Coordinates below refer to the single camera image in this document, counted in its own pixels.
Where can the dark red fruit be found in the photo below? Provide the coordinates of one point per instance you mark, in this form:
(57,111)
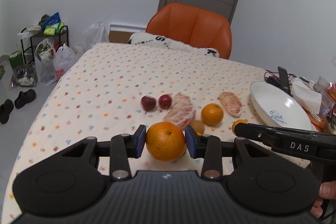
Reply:
(148,103)

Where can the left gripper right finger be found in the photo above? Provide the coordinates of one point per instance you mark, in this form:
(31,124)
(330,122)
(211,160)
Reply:
(211,149)

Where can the black shoe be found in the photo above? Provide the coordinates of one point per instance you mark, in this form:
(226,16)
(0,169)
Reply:
(5,110)
(25,98)

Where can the white ceramic bowl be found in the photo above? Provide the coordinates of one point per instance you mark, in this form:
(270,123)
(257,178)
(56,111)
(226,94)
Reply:
(276,108)

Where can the black shoe far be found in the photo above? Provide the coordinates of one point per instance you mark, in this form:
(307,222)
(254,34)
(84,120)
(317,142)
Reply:
(5,110)

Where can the black metal shelf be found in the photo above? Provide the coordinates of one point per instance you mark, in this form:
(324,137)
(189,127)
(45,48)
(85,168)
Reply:
(30,42)

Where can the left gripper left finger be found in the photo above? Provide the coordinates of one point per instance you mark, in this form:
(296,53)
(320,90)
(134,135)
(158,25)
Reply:
(119,149)

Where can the black shoe near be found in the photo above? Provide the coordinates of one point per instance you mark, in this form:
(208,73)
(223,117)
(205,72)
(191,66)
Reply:
(25,98)

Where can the floral tablecloth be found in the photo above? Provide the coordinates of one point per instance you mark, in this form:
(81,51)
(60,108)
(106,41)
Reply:
(100,96)

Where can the white fluffy cushion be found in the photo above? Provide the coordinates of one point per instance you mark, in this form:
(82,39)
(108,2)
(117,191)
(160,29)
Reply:
(158,41)

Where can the white plastic bag red print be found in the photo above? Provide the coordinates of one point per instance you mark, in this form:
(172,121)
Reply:
(64,58)

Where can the green package on shelf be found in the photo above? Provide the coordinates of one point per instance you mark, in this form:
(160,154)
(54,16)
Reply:
(54,29)

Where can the small peeled pomelo segment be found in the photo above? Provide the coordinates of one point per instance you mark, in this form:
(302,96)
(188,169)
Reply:
(231,103)

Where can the large orange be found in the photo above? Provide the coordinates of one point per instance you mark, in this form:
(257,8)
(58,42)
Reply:
(165,141)

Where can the dark transparent bag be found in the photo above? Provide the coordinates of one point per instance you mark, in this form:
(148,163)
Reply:
(25,76)

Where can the white tissue paper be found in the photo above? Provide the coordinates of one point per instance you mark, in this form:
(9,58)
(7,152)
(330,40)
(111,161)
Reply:
(307,98)

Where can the large peeled pomelo piece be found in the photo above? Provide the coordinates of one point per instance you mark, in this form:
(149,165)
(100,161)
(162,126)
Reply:
(182,111)

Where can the blue package on shelf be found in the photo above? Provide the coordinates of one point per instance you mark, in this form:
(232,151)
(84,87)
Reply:
(54,19)

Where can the translucent bag with groceries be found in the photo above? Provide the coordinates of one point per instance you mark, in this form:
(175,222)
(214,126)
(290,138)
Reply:
(44,56)

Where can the right hand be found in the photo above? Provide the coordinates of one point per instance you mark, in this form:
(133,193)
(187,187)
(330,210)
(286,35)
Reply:
(326,192)

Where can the clear plastic bag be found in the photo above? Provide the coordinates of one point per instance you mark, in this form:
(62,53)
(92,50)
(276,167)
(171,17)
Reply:
(94,34)

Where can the orange chair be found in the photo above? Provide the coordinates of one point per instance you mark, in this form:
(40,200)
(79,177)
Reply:
(193,26)

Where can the brown round fruit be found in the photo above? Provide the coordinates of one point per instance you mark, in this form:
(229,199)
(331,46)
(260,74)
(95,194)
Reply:
(198,126)

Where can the green bag on floor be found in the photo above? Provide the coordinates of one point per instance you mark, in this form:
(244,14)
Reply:
(16,59)

